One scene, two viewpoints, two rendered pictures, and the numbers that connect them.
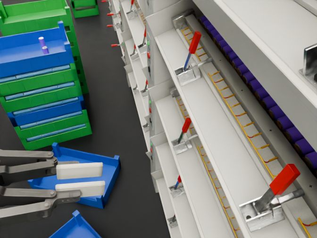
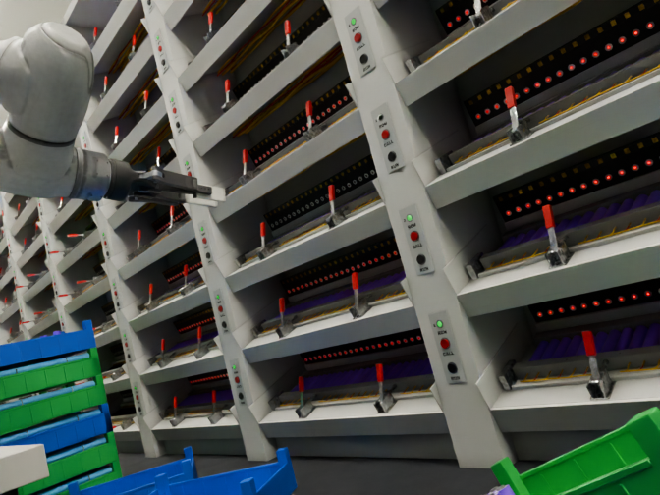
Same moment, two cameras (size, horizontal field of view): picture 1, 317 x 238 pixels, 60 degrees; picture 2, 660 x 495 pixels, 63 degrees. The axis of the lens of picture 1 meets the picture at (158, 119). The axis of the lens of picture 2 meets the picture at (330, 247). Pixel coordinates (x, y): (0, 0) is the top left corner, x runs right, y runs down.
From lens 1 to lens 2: 1.16 m
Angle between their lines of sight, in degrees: 59
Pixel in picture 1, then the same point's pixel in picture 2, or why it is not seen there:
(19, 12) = not seen: outside the picture
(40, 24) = not seen: hidden behind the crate
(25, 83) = (28, 378)
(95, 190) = (219, 193)
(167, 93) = (234, 267)
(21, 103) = (17, 416)
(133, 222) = not seen: hidden behind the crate
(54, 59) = (71, 340)
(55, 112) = (67, 435)
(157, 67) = (217, 238)
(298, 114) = (291, 69)
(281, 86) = (283, 70)
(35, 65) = (46, 350)
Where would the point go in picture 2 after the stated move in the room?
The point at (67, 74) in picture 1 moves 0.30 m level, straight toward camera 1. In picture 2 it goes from (86, 364) to (143, 347)
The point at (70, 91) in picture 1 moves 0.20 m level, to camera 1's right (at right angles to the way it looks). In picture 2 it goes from (90, 395) to (163, 375)
